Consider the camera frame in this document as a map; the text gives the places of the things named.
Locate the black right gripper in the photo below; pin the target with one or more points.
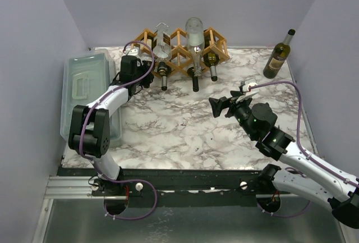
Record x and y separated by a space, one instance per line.
228 106

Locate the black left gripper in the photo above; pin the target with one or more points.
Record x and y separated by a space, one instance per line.
143 67

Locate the green wine bottle brown label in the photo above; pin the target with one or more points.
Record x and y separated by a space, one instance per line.
164 71

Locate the clear square glass bottle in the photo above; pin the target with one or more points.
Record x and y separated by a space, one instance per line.
162 49

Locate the green bottle silver neck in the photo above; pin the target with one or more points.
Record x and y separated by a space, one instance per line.
211 60

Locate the clear round glass bottle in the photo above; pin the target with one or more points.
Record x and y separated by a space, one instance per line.
195 42

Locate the tall green bottle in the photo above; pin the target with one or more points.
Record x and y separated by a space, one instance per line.
278 56

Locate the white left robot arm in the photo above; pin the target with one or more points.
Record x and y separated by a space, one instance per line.
90 124

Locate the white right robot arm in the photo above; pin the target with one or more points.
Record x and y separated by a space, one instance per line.
324 184

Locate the green bottle in rack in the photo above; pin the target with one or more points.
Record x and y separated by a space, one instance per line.
195 79

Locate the translucent plastic storage box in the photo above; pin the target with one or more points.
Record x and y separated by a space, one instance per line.
85 79

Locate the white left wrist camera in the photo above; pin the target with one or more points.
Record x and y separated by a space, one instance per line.
135 51

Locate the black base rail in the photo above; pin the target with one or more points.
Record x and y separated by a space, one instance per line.
186 188

